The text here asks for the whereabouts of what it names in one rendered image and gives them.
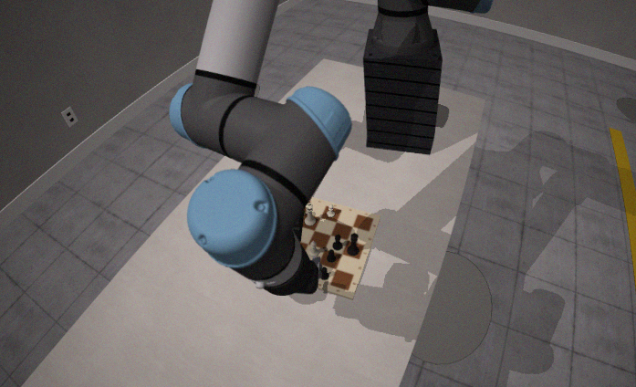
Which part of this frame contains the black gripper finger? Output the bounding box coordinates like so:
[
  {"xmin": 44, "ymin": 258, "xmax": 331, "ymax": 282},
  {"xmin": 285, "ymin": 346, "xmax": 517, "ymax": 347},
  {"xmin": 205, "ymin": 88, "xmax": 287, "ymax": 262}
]
[{"xmin": 312, "ymin": 256, "xmax": 322, "ymax": 278}]

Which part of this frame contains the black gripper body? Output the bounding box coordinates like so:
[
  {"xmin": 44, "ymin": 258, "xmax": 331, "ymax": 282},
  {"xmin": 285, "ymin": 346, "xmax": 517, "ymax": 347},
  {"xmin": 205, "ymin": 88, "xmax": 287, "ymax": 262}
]
[{"xmin": 249, "ymin": 211, "xmax": 318, "ymax": 296}]

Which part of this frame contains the brown and cream chessboard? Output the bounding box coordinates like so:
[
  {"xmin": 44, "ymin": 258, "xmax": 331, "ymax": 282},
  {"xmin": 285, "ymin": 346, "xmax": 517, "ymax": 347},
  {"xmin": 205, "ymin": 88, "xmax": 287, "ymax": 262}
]
[{"xmin": 300, "ymin": 197, "xmax": 381, "ymax": 300}]

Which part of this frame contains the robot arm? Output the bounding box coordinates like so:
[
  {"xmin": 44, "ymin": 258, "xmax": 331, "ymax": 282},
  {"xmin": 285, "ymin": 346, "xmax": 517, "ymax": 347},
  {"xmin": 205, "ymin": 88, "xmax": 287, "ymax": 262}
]
[{"xmin": 169, "ymin": 0, "xmax": 493, "ymax": 280}]

